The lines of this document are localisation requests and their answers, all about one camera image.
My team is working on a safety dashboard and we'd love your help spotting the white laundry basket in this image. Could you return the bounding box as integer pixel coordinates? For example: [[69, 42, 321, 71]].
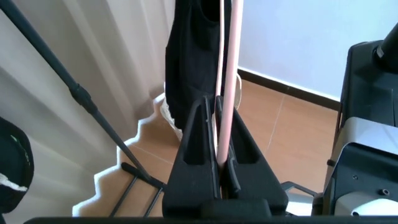
[[160, 73, 243, 142]]

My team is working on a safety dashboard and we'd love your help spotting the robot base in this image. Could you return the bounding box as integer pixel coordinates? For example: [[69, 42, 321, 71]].
[[281, 21, 398, 217]]

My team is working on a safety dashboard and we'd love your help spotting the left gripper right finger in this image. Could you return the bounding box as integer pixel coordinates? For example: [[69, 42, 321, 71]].
[[215, 95, 289, 218]]

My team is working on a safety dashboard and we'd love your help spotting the pink clothes hanger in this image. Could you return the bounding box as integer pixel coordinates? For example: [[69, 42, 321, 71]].
[[213, 0, 244, 169]]

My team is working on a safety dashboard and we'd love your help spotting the black clothes rack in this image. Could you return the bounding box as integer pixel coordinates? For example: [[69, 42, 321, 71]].
[[0, 0, 168, 218]]

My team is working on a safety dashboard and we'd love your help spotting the black garment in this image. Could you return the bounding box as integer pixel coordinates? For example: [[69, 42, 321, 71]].
[[0, 116, 35, 215], [164, 0, 233, 130]]

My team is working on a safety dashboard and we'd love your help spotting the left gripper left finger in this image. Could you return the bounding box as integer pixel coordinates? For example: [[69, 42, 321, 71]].
[[162, 95, 222, 218]]

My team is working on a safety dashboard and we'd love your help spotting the beige curtain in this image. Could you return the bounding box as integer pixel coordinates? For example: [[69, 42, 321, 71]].
[[0, 0, 177, 224]]

